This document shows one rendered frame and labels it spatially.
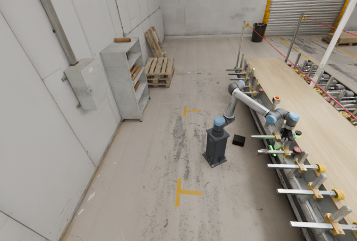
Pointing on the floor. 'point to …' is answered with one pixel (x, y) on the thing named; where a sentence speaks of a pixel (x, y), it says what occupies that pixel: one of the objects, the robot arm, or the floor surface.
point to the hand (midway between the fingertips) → (283, 141)
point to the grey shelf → (130, 108)
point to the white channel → (339, 24)
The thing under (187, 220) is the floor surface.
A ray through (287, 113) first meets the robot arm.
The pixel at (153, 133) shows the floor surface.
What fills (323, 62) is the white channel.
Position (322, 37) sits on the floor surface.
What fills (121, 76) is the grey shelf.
